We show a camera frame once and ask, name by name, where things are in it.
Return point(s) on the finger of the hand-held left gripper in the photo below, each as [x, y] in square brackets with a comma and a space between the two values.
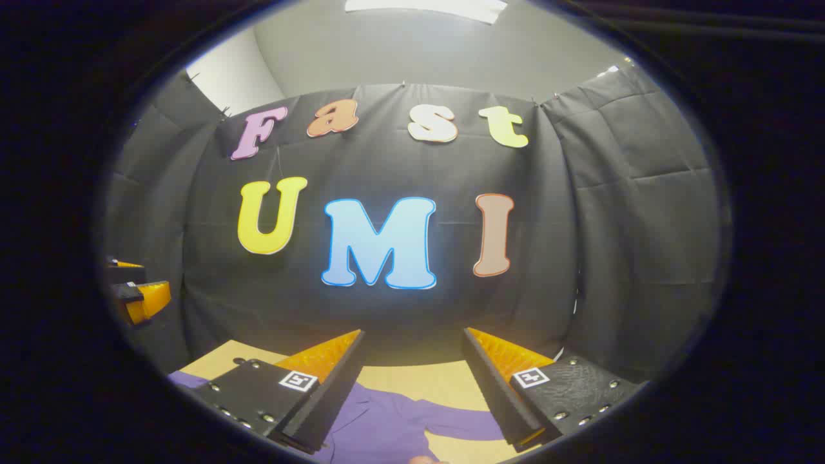
[126, 273]
[147, 301]

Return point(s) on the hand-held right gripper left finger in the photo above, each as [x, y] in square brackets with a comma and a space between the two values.
[335, 393]

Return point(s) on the black backdrop cloth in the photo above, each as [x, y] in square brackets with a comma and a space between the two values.
[290, 309]

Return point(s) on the purple buttoned garment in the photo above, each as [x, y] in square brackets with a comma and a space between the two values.
[387, 422]

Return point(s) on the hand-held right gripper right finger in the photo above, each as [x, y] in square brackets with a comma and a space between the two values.
[496, 393]

